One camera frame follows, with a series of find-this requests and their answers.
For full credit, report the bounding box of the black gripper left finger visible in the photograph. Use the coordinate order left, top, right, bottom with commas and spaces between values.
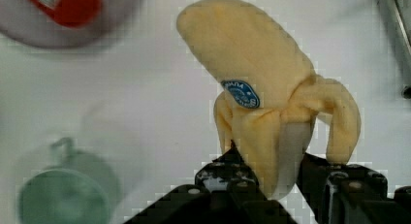
124, 144, 298, 224

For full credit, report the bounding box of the green mug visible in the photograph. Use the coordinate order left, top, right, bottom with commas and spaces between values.
16, 137, 121, 224

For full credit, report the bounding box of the red plush ketchup bottle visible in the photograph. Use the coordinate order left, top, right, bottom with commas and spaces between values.
29, 0, 103, 28

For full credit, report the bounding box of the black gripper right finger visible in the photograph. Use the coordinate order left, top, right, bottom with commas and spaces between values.
297, 153, 411, 224

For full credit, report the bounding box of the yellow plush peeled banana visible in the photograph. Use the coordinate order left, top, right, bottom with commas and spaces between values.
176, 0, 361, 200

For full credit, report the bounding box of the silver black toaster oven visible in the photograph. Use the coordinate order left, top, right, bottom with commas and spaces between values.
376, 0, 411, 99

